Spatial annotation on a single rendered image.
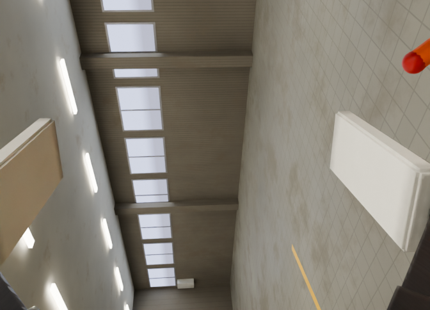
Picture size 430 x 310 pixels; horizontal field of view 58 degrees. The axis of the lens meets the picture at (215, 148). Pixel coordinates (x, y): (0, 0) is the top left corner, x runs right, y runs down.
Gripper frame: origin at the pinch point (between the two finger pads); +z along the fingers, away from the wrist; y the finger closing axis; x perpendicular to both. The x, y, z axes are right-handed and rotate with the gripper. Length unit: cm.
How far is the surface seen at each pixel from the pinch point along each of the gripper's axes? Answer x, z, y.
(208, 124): -305, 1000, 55
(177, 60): -118, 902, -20
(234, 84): -188, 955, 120
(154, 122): -294, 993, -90
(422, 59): 0.8, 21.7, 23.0
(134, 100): -225, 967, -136
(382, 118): -82, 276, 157
